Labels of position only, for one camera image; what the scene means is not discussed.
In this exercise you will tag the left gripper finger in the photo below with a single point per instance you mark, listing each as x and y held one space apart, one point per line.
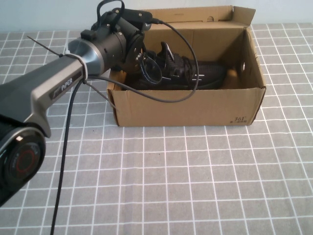
157 73
143 66

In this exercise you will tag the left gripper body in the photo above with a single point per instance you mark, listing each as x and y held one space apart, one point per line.
134 54

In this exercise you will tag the black knit sneaker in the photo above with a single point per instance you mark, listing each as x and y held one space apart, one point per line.
210 71

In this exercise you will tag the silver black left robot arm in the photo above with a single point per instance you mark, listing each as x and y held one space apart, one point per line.
49 80

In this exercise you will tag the brown cardboard shoe box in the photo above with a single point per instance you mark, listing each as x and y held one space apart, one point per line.
195 110

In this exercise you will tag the grey white grid tablecloth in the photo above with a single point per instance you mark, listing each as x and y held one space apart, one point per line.
171 183

